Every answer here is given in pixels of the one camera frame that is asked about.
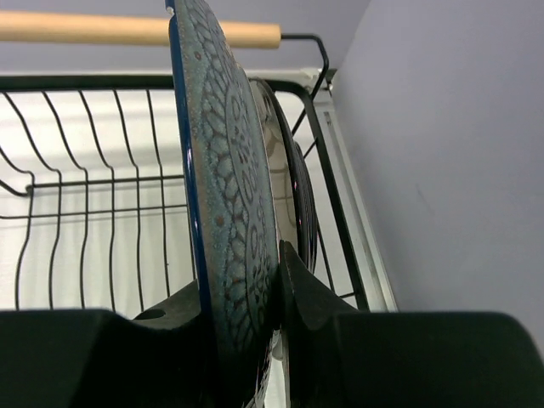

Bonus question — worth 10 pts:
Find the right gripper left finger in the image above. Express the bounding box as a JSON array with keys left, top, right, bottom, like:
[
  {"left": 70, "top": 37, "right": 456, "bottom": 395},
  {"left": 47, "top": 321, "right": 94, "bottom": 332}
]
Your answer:
[{"left": 1, "top": 282, "right": 215, "bottom": 407}]

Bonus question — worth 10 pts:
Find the striped rim beige plate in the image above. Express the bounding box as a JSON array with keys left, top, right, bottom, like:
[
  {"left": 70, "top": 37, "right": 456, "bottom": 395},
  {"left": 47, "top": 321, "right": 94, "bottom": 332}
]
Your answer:
[{"left": 250, "top": 78, "right": 318, "bottom": 272}]

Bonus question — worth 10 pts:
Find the blue floral plate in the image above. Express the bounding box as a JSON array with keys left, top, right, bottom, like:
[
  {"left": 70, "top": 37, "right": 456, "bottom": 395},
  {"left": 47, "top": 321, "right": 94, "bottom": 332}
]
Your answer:
[{"left": 168, "top": 1, "right": 279, "bottom": 407}]

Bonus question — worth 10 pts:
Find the black wire dish rack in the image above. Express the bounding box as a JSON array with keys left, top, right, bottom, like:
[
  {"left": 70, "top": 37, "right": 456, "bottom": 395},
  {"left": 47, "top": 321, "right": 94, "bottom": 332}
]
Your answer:
[{"left": 1, "top": 10, "right": 364, "bottom": 317}]

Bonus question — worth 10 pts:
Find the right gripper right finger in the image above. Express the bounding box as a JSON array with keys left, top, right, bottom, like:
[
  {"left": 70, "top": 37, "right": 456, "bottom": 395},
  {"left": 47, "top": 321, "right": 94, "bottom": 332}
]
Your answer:
[{"left": 280, "top": 242, "right": 543, "bottom": 407}]

